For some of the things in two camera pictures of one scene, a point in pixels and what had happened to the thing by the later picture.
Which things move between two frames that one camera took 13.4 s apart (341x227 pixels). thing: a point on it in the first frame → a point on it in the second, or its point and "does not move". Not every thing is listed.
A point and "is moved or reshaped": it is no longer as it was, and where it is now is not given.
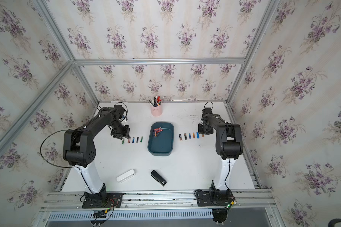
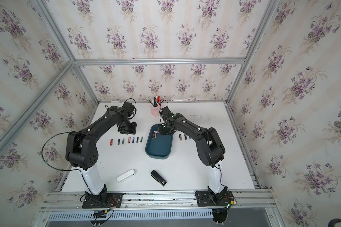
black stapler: [159, 179] does not move
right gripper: [201, 131] → [161, 132]
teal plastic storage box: [161, 139] is moved or reshaped
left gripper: [126, 133] → [132, 130]
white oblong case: [125, 176] does not move
